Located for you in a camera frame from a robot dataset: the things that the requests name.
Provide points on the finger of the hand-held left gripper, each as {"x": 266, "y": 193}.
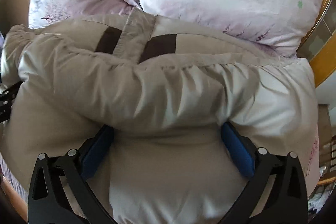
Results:
{"x": 5, "y": 106}

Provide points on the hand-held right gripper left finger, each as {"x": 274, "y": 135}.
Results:
{"x": 97, "y": 153}

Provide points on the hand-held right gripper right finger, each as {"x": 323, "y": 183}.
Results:
{"x": 237, "y": 153}

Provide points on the beige puffer jacket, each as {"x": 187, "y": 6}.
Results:
{"x": 162, "y": 98}

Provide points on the curved wooden headboard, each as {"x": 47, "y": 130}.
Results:
{"x": 324, "y": 66}

